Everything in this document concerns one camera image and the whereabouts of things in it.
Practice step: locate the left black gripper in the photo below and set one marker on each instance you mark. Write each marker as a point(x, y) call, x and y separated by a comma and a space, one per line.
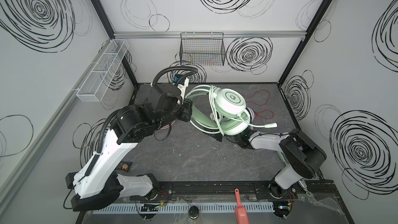
point(186, 112)

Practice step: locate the green headphones with cable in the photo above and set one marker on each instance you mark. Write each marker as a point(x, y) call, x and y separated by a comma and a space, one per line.
point(230, 115)

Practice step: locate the pink headphones with cable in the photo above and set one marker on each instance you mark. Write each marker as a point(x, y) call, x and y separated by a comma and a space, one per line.
point(166, 127)

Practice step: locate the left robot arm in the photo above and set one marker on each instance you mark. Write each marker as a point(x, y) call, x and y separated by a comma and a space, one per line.
point(98, 185)

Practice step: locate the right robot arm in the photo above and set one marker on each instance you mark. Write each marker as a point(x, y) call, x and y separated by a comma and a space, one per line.
point(302, 155)

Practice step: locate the small black packet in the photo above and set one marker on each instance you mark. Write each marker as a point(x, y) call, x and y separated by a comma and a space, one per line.
point(124, 166)

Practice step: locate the black round knob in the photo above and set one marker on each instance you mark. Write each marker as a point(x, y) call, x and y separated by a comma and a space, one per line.
point(193, 212)

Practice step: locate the black wire basket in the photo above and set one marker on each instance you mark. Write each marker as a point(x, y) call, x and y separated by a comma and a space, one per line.
point(202, 48)

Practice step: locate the clear plastic wall shelf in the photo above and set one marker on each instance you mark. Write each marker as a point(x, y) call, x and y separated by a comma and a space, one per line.
point(103, 71)

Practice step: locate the white slotted cable duct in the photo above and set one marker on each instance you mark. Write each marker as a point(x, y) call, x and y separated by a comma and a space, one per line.
point(180, 208)

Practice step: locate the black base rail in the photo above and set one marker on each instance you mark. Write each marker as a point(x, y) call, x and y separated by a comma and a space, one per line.
point(170, 190)

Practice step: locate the red dustpan brush handle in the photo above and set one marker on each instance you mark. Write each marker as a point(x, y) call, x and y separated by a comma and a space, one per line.
point(240, 210)

